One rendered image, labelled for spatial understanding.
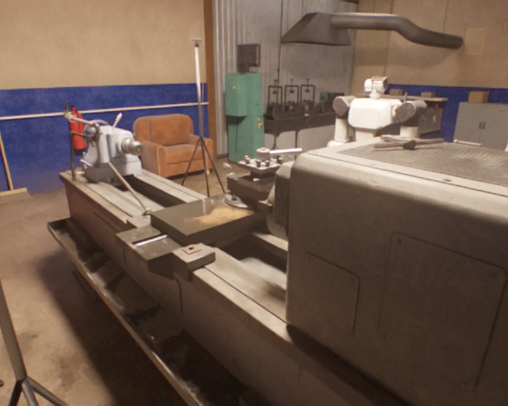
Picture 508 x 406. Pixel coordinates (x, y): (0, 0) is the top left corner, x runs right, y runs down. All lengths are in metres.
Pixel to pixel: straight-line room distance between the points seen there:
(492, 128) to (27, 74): 7.36
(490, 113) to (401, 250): 7.12
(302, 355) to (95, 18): 5.22
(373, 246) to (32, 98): 5.02
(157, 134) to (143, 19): 1.63
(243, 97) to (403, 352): 5.28
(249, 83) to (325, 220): 5.11
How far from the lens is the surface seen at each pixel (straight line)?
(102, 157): 2.47
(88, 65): 5.63
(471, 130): 7.94
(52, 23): 5.55
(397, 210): 0.74
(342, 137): 2.43
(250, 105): 5.88
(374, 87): 2.29
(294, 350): 1.06
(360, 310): 0.88
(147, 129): 5.67
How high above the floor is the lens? 1.52
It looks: 20 degrees down
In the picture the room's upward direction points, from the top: straight up
